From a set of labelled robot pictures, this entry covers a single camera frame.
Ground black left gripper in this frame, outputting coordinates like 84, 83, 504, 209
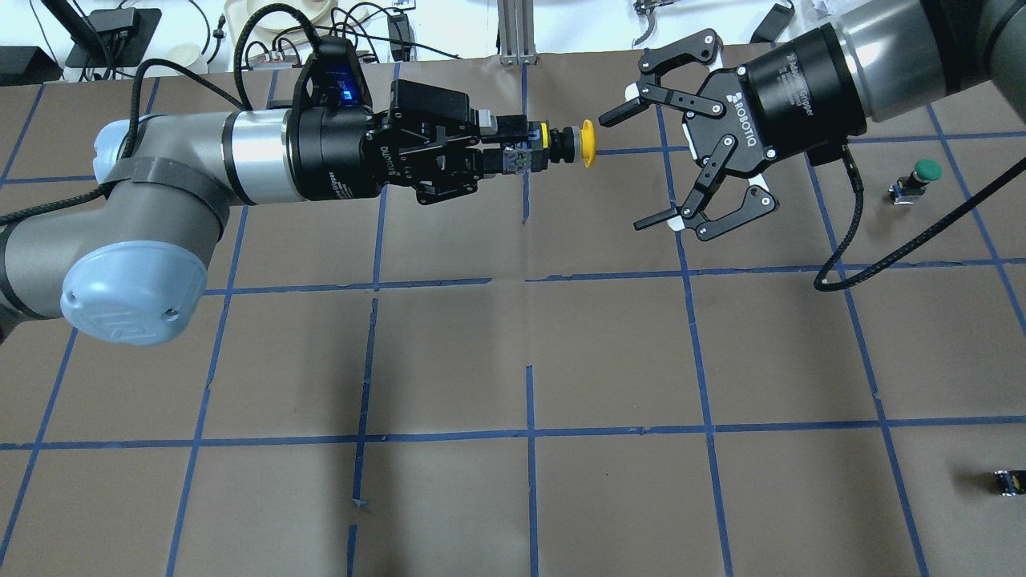
287, 78, 529, 204

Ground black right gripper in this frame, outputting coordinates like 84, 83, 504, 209
600, 23, 867, 241

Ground yellow push button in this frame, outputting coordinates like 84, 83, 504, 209
500, 119, 597, 174

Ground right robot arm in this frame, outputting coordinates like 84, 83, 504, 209
600, 1, 1024, 241

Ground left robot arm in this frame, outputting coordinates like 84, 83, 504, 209
1, 79, 551, 346

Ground green push button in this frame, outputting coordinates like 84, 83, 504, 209
887, 159, 944, 205

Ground black monitor stand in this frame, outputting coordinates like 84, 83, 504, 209
42, 1, 163, 69

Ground black power adapter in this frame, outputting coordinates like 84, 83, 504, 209
749, 1, 795, 44

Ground beige tray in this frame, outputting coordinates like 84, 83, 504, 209
223, 1, 370, 49

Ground paper cup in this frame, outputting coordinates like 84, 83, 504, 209
166, 43, 208, 74

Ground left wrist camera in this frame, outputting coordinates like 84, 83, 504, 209
293, 36, 373, 110

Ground aluminium frame post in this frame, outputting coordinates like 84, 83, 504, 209
497, 0, 538, 66

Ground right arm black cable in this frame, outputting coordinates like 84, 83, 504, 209
813, 144, 1026, 293

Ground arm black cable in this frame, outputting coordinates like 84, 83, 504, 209
813, 144, 1026, 293
0, 3, 329, 229

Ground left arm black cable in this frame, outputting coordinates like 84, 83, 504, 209
0, 3, 329, 229

